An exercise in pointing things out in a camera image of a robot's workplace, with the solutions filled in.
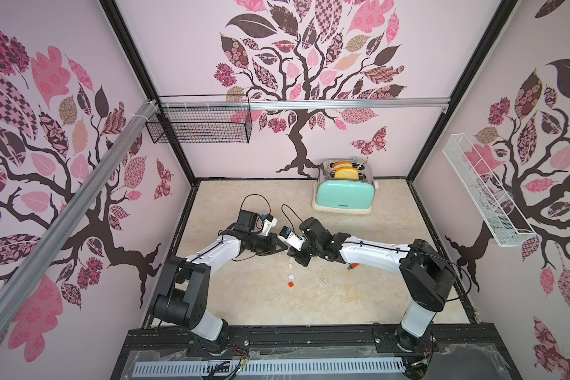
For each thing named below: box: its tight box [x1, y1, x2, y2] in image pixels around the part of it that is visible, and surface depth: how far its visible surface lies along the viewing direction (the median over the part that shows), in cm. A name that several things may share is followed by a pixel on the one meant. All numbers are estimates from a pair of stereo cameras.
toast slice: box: [334, 166, 360, 180], surface depth 99 cm
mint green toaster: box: [311, 158, 377, 214], surface depth 102 cm
